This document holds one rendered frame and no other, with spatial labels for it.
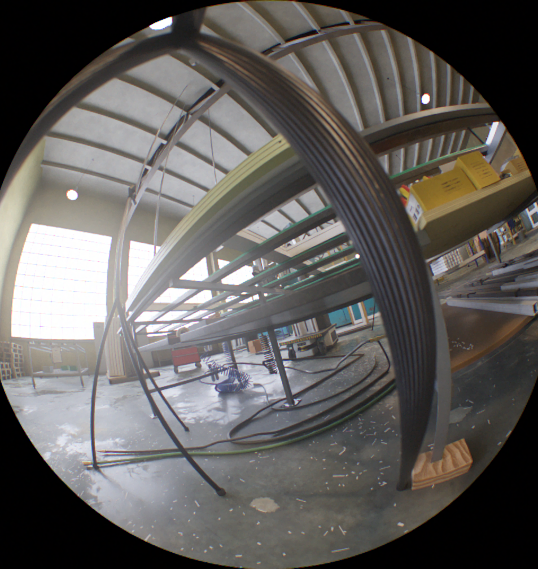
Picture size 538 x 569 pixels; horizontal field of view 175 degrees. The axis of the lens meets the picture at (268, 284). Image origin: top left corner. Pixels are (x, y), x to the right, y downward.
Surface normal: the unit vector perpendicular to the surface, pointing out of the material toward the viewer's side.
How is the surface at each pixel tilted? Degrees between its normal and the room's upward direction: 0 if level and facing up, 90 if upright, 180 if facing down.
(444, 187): 90
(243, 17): 180
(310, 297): 90
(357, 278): 90
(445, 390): 90
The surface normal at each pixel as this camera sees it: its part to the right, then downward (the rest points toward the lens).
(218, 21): 0.26, 0.93
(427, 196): -0.54, -0.07
